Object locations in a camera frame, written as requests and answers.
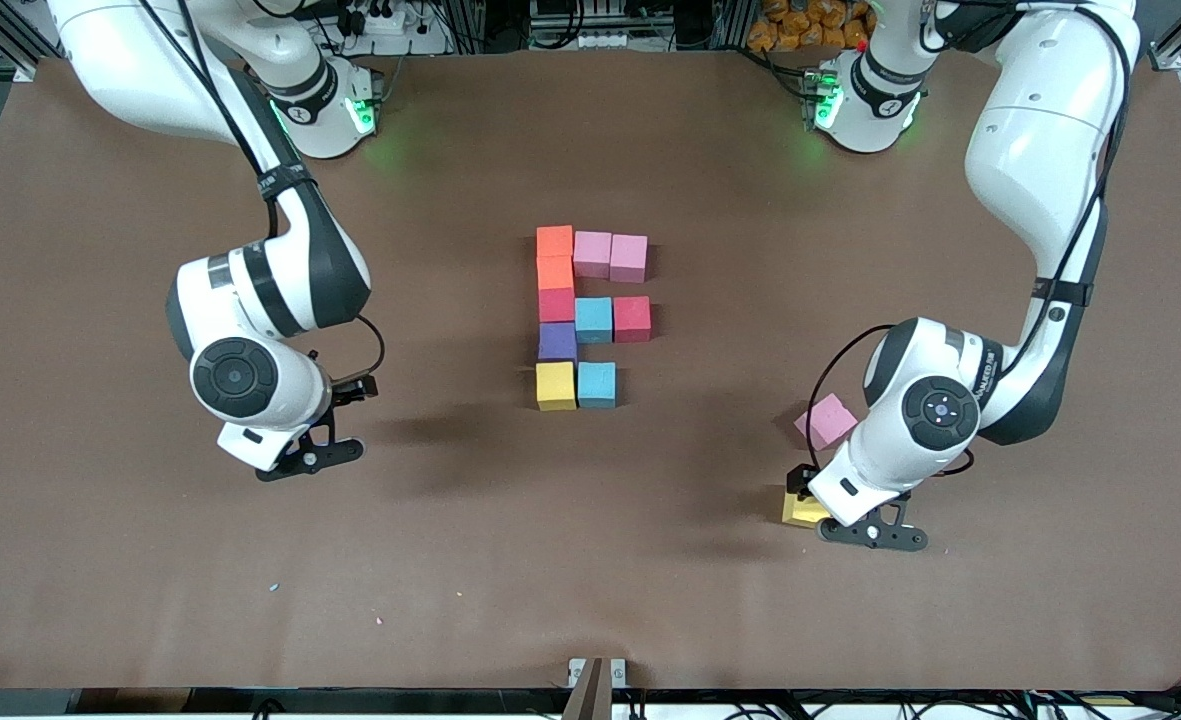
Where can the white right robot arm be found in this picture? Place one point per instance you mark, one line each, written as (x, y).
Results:
(235, 377)

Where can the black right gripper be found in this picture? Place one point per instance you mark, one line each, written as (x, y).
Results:
(351, 389)

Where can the light pink foam cube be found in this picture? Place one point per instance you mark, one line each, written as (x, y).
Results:
(628, 257)
(823, 420)

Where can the brown camera stand pole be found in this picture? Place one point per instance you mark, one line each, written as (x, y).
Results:
(590, 700)

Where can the yellow foam cube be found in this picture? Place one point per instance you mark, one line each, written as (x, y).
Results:
(555, 387)
(800, 514)

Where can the pile of orange objects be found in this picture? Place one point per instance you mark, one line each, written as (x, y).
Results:
(810, 25)

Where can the brown table cover sheet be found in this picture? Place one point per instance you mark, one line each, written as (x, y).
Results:
(590, 600)

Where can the orange foam cube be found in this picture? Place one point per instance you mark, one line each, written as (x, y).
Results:
(555, 242)
(555, 273)

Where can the red foam cube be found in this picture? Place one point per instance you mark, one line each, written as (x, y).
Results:
(556, 305)
(632, 318)

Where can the dusty pink foam cube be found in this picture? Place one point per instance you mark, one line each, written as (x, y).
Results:
(593, 255)

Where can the metal table edge bracket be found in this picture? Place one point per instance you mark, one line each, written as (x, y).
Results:
(577, 668)

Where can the white power strip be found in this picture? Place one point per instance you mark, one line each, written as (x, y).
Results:
(390, 20)
(590, 40)

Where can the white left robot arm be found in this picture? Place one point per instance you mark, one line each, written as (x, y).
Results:
(940, 412)

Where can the blue foam cube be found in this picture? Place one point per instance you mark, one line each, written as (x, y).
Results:
(594, 320)
(597, 386)

